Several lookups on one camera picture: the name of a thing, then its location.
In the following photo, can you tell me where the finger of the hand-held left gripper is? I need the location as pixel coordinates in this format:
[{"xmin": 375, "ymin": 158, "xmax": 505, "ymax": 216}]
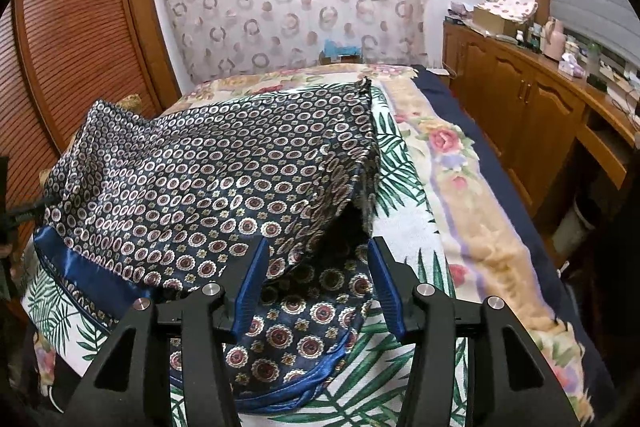
[{"xmin": 7, "ymin": 199, "xmax": 48, "ymax": 228}]

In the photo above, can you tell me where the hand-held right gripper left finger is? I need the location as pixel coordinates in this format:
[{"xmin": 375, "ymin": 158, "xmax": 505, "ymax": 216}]
[{"xmin": 65, "ymin": 237, "xmax": 271, "ymax": 427}]

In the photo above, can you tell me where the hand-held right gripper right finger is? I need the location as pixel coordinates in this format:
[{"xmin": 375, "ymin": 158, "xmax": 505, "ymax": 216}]
[{"xmin": 367, "ymin": 237, "xmax": 581, "ymax": 427}]

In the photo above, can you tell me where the navy circle-print pajama top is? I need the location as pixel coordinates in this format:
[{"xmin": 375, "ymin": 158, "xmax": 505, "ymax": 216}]
[{"xmin": 32, "ymin": 77, "xmax": 386, "ymax": 413}]

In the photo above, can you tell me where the floral blanket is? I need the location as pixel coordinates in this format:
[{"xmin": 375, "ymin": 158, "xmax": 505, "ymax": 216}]
[{"xmin": 192, "ymin": 63, "xmax": 601, "ymax": 427}]

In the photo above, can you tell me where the navy bedsheet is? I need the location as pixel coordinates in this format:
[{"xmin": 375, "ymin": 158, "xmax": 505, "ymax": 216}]
[{"xmin": 412, "ymin": 67, "xmax": 621, "ymax": 427}]

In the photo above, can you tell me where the brown louvered wooden wardrobe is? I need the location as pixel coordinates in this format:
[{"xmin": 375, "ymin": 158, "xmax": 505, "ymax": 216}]
[{"xmin": 0, "ymin": 0, "xmax": 183, "ymax": 218}]

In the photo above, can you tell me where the white waste bin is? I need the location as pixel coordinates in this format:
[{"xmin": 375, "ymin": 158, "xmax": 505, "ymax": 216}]
[{"xmin": 555, "ymin": 202, "xmax": 596, "ymax": 253}]

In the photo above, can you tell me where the long wooden cabinet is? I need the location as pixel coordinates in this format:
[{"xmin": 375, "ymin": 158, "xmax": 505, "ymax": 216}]
[{"xmin": 442, "ymin": 19, "xmax": 640, "ymax": 218}]

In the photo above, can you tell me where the teal cloth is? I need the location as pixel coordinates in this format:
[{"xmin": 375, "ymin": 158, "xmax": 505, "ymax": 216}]
[{"xmin": 322, "ymin": 39, "xmax": 361, "ymax": 56}]

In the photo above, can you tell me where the open cardboard box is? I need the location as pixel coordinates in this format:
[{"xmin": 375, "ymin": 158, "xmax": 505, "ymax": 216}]
[{"xmin": 472, "ymin": 4, "xmax": 521, "ymax": 38}]

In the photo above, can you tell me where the pink thermos jug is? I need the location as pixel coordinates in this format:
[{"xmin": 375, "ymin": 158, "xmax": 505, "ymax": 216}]
[{"xmin": 544, "ymin": 18, "xmax": 566, "ymax": 60}]

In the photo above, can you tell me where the white dotted cloth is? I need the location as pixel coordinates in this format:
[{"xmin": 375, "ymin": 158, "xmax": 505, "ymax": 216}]
[{"xmin": 492, "ymin": 0, "xmax": 540, "ymax": 20}]

